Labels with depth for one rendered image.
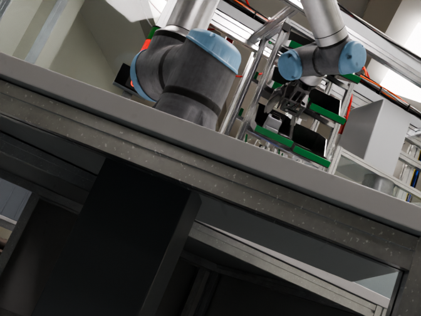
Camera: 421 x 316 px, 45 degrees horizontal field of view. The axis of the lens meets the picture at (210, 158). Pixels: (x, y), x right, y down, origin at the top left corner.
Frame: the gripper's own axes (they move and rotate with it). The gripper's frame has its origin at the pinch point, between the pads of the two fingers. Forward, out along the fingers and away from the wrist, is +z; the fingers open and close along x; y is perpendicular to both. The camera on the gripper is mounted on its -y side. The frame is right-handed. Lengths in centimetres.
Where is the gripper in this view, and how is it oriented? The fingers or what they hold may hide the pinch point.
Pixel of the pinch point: (279, 115)
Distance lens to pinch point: 165.1
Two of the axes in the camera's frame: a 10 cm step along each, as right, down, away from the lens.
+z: -3.2, 5.5, 7.7
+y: -2.7, 7.3, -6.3
